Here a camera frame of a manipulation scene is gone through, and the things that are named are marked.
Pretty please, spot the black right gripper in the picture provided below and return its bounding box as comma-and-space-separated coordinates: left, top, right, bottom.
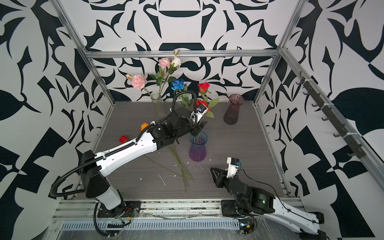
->
210, 168, 247, 207

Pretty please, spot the purple blue glass vase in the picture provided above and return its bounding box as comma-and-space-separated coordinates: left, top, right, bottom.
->
189, 131, 208, 162

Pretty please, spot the clear ribbed glass vase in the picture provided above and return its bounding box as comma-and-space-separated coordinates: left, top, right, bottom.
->
151, 92, 167, 120

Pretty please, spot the small red artificial rose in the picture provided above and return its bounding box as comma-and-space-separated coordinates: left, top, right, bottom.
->
198, 82, 220, 108

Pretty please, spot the blue artificial rose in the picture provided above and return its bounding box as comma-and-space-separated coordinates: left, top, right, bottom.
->
171, 79, 194, 109

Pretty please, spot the pink carnation stem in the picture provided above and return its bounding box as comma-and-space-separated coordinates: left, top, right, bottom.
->
126, 74, 155, 99
154, 49, 181, 95

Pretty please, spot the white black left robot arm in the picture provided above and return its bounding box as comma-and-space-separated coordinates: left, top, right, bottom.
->
50, 91, 209, 228

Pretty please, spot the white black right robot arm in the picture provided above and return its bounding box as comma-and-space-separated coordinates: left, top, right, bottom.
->
210, 168, 328, 240

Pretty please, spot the smoky pink glass vase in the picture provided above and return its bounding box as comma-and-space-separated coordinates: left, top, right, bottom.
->
224, 94, 245, 125

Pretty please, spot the orange artificial rose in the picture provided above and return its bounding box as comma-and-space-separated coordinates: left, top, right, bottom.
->
141, 123, 149, 131

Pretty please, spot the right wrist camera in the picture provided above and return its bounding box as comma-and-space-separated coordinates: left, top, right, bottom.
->
227, 157, 242, 179

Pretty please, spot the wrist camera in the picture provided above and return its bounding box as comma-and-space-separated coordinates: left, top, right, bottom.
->
227, 157, 242, 179
191, 104, 208, 126

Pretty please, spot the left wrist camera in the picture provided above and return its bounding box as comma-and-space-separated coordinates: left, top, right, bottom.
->
191, 104, 208, 126

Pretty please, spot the white slotted cable duct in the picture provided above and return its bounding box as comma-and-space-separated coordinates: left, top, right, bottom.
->
59, 218, 241, 231

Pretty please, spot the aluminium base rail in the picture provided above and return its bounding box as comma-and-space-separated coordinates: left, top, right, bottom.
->
53, 198, 307, 217

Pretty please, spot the aluminium frame crossbar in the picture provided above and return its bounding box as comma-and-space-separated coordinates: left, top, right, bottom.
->
85, 50, 278, 59

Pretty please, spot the grey wall hook rail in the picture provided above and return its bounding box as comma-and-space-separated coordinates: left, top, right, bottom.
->
296, 71, 367, 159

